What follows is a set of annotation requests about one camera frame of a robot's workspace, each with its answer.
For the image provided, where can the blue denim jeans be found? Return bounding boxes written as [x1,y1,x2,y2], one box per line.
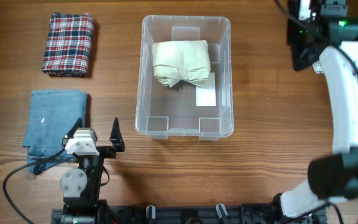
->
[23,90,87,175]

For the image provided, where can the black garment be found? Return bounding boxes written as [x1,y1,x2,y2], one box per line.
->
[290,44,319,72]

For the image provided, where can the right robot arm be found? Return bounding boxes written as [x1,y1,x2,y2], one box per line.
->
[277,17,358,222]

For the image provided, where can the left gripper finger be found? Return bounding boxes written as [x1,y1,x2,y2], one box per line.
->
[65,118,83,139]
[109,117,125,147]

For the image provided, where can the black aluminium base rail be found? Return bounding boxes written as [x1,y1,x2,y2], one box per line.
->
[50,203,328,224]

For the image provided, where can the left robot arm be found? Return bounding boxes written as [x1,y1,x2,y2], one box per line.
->
[51,118,125,224]

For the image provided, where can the cream white cloth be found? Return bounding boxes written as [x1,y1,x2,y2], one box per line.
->
[152,40,211,88]

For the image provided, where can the red plaid shirt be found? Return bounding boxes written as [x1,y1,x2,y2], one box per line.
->
[42,12,95,78]

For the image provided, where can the clear plastic storage bin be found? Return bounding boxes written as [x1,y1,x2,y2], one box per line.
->
[135,15,234,141]

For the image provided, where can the white printed t-shirt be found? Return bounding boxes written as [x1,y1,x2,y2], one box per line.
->
[312,61,324,74]

